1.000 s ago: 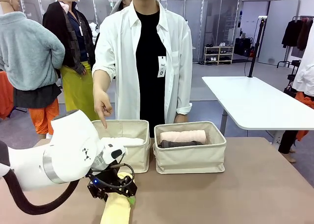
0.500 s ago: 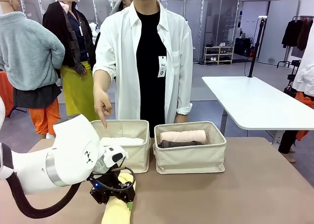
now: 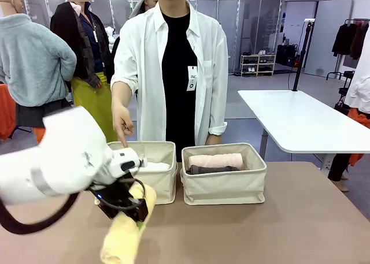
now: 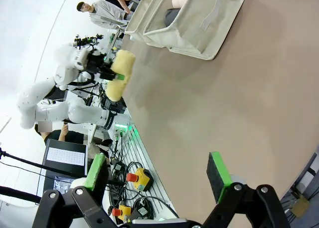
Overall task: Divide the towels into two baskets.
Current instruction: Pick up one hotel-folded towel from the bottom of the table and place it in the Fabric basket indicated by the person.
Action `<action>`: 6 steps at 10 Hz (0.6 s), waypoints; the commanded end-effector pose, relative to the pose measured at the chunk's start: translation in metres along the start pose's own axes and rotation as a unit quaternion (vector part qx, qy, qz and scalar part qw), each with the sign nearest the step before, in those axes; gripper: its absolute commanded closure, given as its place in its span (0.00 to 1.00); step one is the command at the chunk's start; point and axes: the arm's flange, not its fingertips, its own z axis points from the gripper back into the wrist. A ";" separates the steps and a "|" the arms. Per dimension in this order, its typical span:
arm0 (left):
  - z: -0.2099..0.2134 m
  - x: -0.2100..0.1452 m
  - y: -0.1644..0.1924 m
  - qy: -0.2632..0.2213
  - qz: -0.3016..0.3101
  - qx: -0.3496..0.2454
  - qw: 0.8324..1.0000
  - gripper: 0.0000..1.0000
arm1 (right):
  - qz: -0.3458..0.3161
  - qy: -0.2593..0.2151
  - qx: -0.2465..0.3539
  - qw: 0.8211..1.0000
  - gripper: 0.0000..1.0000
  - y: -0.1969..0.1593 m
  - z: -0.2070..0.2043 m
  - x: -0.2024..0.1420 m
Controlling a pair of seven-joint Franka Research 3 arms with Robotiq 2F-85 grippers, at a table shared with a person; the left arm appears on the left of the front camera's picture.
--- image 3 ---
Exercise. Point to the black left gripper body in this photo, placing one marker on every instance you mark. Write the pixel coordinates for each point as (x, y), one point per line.
(115, 199)

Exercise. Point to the yellow towel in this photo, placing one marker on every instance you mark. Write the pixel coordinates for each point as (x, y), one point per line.
(121, 241)

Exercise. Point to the white towel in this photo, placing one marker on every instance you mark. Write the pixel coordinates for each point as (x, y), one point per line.
(156, 166)

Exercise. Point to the dark grey towel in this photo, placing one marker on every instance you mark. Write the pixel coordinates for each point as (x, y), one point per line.
(208, 169)

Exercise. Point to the pink towel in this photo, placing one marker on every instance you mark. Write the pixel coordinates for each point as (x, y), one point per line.
(215, 160)

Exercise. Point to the person's right forearm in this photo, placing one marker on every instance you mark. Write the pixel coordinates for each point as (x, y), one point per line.
(120, 95)

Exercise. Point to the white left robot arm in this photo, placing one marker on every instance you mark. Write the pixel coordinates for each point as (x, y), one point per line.
(63, 160)

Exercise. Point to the person's right hand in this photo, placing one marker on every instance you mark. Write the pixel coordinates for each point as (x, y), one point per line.
(121, 119)

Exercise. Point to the person's left hand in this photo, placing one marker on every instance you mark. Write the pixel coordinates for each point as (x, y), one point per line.
(214, 139)

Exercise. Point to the cream fabric basket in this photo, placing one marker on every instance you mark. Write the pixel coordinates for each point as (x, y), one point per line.
(222, 186)
(162, 186)

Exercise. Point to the person in yellow skirt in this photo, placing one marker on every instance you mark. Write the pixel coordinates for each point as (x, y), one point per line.
(92, 102)

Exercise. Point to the person in white shirt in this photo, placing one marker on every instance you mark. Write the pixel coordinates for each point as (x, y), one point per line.
(144, 73)

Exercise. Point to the orange cloth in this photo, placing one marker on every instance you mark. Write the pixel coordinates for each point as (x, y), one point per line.
(6, 113)

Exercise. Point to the white name tag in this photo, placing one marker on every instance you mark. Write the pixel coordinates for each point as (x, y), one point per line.
(192, 79)

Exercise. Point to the white table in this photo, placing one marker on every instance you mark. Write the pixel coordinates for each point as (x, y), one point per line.
(297, 119)

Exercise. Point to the wooden shoe rack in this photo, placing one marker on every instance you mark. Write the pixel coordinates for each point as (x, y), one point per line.
(257, 64)

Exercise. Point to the person in grey hood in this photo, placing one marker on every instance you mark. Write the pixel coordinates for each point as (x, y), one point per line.
(141, 4)

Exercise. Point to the black storage boxes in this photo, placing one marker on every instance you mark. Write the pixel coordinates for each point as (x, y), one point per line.
(286, 54)

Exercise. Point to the black trolley cart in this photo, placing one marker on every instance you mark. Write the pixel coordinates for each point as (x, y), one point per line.
(347, 82)

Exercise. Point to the figure in white and orange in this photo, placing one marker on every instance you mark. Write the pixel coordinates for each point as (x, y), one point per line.
(359, 90)

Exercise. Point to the clothes rack with dark garments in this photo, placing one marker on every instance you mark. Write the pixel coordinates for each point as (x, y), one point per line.
(345, 38)

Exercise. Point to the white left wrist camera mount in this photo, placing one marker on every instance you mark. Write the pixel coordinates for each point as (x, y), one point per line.
(143, 162)

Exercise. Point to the black camera stand pole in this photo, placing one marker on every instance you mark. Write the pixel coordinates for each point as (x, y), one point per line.
(302, 56)

